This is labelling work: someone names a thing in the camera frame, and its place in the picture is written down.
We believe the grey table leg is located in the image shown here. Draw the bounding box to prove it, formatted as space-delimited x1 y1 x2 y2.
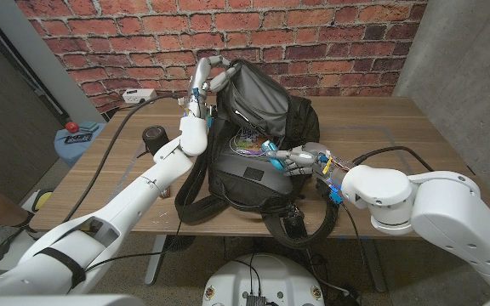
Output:
144 234 168 286
359 238 387 293

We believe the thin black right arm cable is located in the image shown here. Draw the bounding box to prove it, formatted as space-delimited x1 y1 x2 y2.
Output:
341 202 368 269

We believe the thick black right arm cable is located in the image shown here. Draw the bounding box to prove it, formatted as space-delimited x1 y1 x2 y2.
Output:
351 145 436 173

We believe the blue rounded device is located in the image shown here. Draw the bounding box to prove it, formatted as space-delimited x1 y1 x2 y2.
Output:
261 140 288 173

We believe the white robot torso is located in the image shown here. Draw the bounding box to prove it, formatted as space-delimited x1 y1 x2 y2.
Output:
202 253 326 306

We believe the black round fan base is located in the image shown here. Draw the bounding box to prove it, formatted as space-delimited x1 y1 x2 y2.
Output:
166 235 197 252

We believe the black round cylinder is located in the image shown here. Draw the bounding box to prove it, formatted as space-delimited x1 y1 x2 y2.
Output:
141 125 170 156

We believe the white power strip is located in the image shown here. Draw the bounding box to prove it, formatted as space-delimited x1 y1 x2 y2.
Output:
122 88 158 105

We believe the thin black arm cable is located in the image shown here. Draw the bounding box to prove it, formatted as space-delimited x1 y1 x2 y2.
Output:
83 220 183 273
341 202 368 269

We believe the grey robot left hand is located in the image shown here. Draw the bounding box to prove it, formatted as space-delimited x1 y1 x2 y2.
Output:
187 54 242 120

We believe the black backpack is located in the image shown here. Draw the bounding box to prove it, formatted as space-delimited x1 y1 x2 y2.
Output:
174 58 341 251

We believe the blue round stool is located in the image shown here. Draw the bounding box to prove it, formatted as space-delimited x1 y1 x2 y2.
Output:
54 122 105 167

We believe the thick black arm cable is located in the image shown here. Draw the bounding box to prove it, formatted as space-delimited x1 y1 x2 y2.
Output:
61 93 186 224
351 145 436 173

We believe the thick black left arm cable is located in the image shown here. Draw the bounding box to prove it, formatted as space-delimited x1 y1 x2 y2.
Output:
61 93 186 224

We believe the purple disc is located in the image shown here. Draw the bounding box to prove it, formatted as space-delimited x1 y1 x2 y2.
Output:
229 127 271 157

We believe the yellow white floor object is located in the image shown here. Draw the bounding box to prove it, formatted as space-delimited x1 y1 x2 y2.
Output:
31 189 54 213

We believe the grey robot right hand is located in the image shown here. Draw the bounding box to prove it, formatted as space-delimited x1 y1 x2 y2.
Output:
275 142 356 186

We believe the printed brick backdrop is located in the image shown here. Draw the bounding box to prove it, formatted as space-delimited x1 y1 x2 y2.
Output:
14 0 429 114

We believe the black phone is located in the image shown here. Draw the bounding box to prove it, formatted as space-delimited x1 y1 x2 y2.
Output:
64 133 94 145

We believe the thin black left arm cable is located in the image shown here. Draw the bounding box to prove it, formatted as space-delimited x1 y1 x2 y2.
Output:
83 220 183 273

